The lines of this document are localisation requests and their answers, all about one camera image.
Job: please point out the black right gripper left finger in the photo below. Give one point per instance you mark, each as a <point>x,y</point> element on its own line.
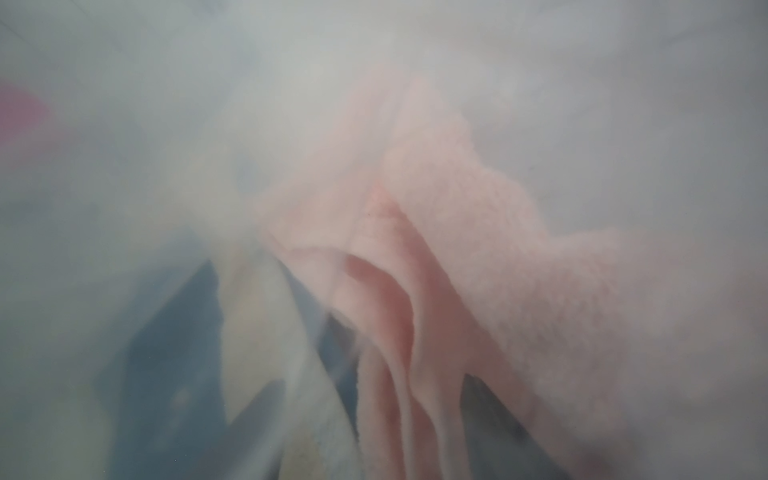
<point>250,448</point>

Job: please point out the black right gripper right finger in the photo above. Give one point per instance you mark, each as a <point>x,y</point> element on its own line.
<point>499,447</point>

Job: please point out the blue and beige towel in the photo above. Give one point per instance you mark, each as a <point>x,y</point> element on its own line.
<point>241,321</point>

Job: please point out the pink towel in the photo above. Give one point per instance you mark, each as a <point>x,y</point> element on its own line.
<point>446,270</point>

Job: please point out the clear plastic vacuum bag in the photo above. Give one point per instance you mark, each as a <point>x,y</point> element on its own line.
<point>137,137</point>

